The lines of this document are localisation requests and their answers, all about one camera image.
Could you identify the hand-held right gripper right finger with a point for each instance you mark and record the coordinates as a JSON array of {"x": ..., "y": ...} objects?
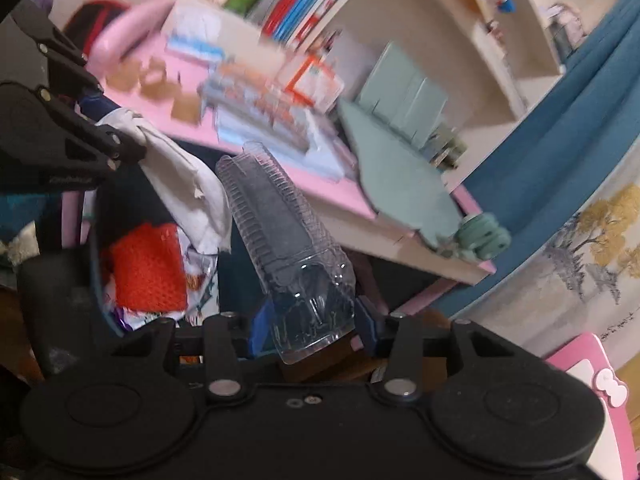
[{"x": 367, "y": 330}]

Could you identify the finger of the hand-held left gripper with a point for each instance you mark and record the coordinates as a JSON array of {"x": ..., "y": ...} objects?
[
  {"x": 97, "y": 102},
  {"x": 120, "y": 147}
]

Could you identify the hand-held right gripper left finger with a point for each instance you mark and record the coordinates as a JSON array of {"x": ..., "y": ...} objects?
[{"x": 222, "y": 355}]

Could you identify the black waste bin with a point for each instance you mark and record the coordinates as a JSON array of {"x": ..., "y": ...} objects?
[{"x": 125, "y": 200}]

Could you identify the white paper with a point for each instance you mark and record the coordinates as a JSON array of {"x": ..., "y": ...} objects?
[{"x": 180, "y": 185}]

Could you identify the green white wrapper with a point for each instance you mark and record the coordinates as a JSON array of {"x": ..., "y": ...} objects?
[{"x": 200, "y": 280}]

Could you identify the red mesh bag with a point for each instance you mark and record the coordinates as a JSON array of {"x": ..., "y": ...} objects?
[{"x": 150, "y": 265}]

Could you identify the clear plastic tray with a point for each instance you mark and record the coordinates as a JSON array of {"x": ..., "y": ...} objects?
[{"x": 280, "y": 220}]

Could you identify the small cardboard box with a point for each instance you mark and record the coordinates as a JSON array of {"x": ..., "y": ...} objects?
[
  {"x": 124, "y": 76},
  {"x": 159, "y": 79},
  {"x": 187, "y": 109}
]

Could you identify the red black backpack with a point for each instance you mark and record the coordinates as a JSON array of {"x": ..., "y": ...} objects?
[{"x": 95, "y": 17}]

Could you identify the green knitted toy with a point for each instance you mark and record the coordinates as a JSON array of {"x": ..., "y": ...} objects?
[{"x": 480, "y": 237}]

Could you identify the pink desk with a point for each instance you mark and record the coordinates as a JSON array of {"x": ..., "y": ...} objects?
[{"x": 310, "y": 185}]

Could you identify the stack of workbooks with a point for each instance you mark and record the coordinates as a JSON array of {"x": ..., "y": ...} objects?
[{"x": 275, "y": 115}]

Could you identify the tree print curtain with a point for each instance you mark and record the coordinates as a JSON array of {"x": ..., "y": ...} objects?
[{"x": 575, "y": 270}]

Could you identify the pale green file organiser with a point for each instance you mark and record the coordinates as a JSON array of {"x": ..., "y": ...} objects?
[{"x": 405, "y": 95}]

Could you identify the blue curtain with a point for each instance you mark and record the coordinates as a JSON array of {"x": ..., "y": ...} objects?
[{"x": 575, "y": 110}]

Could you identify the white bookshelf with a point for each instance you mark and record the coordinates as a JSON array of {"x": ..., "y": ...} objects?
[{"x": 425, "y": 20}]

